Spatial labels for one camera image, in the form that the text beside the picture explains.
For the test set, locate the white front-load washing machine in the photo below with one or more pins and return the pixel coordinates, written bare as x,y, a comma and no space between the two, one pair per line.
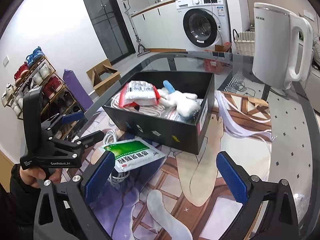
204,24

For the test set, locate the person's left hand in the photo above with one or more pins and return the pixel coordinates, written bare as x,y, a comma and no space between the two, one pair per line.
31,175

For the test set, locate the mop with metal handle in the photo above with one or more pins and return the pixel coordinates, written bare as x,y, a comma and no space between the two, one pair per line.
141,49

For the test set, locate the purple rolled yoga mat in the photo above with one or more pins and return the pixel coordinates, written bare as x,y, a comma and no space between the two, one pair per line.
77,89

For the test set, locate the white woven basket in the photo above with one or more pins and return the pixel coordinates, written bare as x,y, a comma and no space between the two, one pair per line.
244,42

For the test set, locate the wooden shoe rack with shoes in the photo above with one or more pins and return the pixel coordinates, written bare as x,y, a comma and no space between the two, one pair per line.
36,72

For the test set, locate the green white medicine sachet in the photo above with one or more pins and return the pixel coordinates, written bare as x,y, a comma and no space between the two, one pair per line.
132,154

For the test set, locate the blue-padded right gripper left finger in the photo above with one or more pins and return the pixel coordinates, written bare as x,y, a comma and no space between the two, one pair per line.
63,210

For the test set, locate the white kitchen base cabinets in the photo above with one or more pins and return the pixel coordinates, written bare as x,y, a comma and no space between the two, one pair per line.
159,28

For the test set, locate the black cardboard storage box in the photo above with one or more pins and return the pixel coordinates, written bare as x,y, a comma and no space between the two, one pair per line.
170,108

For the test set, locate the white plush toy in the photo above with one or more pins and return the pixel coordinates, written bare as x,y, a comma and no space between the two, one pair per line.
185,103

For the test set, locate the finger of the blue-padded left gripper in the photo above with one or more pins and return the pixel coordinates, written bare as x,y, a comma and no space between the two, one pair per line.
88,140
69,118

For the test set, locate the open brown cardboard box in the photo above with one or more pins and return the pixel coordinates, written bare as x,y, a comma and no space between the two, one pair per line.
103,76

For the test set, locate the white electric kettle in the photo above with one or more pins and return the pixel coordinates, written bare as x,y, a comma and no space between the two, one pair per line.
283,46

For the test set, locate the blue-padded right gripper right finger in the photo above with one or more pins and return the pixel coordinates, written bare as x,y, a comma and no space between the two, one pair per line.
280,217

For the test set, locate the red white soft packet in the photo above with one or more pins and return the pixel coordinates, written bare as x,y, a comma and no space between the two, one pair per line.
139,93

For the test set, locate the white printed sachet in box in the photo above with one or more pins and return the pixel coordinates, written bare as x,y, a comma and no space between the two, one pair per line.
171,114

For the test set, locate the anime print desk mat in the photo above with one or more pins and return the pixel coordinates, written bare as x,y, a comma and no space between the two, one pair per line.
183,196

